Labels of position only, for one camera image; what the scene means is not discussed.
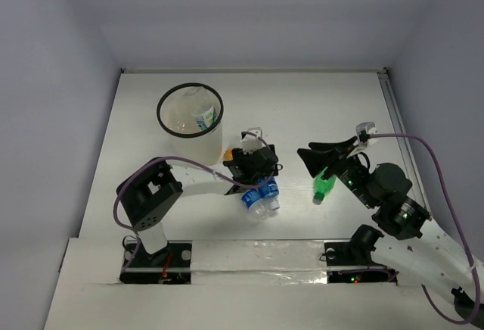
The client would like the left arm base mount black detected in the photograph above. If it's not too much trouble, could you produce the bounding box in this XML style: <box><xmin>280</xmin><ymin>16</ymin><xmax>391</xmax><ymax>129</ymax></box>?
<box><xmin>119</xmin><ymin>235</ymin><xmax>192</xmax><ymax>285</ymax></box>

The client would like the clear bottle green white label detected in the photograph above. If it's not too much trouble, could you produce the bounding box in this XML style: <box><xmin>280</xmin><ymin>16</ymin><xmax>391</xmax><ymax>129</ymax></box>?
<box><xmin>191</xmin><ymin>104</ymin><xmax>218</xmax><ymax>131</ymax></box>

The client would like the white cylindrical bin black rim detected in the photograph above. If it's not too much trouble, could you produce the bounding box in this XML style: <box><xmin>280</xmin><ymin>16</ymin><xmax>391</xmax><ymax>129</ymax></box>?
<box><xmin>156</xmin><ymin>82</ymin><xmax>225</xmax><ymax>166</ymax></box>

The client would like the blue label bottle white cap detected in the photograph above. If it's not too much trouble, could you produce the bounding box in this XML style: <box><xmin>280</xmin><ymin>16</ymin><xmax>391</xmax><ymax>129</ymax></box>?
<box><xmin>258</xmin><ymin>177</ymin><xmax>280</xmax><ymax>213</ymax></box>

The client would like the aluminium rail right edge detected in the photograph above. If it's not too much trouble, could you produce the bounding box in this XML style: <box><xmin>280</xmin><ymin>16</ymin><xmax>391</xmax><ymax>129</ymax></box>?
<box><xmin>377</xmin><ymin>69</ymin><xmax>429</xmax><ymax>208</ymax></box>

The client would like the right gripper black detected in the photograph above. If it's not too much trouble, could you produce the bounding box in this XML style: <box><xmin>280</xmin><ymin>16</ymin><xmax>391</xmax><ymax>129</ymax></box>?
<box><xmin>294</xmin><ymin>135</ymin><xmax>377</xmax><ymax>208</ymax></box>

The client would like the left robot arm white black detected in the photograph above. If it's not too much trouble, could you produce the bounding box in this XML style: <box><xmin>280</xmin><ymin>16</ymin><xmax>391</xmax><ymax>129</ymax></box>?
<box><xmin>114</xmin><ymin>144</ymin><xmax>279</xmax><ymax>266</ymax></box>

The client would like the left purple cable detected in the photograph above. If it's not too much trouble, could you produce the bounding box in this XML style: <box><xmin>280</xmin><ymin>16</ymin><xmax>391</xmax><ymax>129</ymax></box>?
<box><xmin>113</xmin><ymin>131</ymin><xmax>273</xmax><ymax>231</ymax></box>

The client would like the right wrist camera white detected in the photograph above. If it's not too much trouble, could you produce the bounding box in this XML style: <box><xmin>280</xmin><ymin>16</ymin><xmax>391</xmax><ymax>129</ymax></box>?
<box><xmin>355</xmin><ymin>121</ymin><xmax>378</xmax><ymax>148</ymax></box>

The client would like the clear plastic bottle unlabeled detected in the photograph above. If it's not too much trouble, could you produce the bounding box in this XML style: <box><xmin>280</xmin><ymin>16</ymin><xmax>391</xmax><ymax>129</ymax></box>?
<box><xmin>174</xmin><ymin>87</ymin><xmax>205</xmax><ymax>134</ymax></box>

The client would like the green plastic bottle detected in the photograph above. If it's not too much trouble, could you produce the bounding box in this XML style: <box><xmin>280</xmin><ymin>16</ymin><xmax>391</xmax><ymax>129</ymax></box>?
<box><xmin>313</xmin><ymin>169</ymin><xmax>336</xmax><ymax>205</ymax></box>

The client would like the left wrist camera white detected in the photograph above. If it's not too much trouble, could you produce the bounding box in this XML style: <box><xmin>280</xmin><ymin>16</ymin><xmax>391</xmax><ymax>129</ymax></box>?
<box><xmin>240</xmin><ymin>127</ymin><xmax>265</xmax><ymax>154</ymax></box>

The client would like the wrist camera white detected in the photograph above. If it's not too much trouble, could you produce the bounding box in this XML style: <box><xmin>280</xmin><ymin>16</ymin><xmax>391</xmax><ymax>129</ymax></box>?
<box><xmin>355</xmin><ymin>121</ymin><xmax>378</xmax><ymax>148</ymax></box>
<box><xmin>240</xmin><ymin>127</ymin><xmax>265</xmax><ymax>154</ymax></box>

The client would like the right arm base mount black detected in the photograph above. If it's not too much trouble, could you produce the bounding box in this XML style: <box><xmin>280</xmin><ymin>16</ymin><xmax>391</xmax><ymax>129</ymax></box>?
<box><xmin>319</xmin><ymin>225</ymin><xmax>399</xmax><ymax>285</ymax></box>

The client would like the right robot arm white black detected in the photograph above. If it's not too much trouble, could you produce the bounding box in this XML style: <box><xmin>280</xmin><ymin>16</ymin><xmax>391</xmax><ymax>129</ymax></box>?
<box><xmin>297</xmin><ymin>132</ymin><xmax>483</xmax><ymax>328</ymax></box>

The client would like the orange label bottle yellow cap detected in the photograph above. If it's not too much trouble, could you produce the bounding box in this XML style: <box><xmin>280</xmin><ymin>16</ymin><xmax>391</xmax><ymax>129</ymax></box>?
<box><xmin>222</xmin><ymin>140</ymin><xmax>241</xmax><ymax>161</ymax></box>

